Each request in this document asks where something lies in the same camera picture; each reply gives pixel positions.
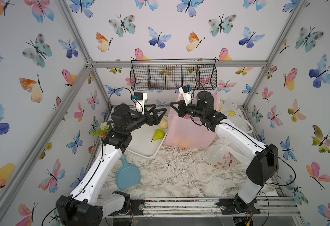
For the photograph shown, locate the white cartoon print plastic bag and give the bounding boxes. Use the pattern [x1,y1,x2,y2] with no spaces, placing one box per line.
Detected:
[203,138,241,170]

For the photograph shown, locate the black wire mesh basket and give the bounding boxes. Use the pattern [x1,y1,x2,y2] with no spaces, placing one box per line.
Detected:
[128,59,218,91]

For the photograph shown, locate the yellow orange fruit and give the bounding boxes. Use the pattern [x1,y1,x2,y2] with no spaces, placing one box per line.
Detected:
[177,138,195,148]

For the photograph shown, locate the white lemon print plastic bag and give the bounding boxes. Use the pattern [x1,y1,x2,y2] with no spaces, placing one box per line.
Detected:
[219,100,253,134]

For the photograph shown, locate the potted plant white pot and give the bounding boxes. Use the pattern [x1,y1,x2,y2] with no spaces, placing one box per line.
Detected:
[89,122,113,142]

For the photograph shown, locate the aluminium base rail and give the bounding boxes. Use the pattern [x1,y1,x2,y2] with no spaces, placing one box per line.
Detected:
[64,197,298,218]

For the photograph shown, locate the pink apple print plastic bag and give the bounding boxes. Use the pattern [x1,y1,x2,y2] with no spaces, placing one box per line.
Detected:
[163,90,221,149]

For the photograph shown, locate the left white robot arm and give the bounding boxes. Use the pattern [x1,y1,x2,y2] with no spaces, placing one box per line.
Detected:
[56,105,167,226]

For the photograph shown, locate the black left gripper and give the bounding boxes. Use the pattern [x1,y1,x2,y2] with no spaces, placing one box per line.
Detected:
[123,103,164,134]

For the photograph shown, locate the white rectangular fruit tray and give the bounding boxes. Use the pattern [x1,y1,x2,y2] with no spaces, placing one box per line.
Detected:
[126,124,167,159]

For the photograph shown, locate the blue paddle shaped board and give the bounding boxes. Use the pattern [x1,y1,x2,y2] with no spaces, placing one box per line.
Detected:
[116,154,141,191]

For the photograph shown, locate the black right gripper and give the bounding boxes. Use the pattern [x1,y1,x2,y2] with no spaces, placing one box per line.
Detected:
[170,99,207,121]

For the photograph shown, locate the dark green pear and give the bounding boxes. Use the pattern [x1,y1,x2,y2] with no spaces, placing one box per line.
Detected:
[151,130,165,141]

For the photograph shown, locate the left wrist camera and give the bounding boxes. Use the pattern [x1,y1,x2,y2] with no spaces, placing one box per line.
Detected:
[132,92,148,115]

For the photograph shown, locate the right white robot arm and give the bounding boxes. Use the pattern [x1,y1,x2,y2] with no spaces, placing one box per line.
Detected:
[170,87,279,213]

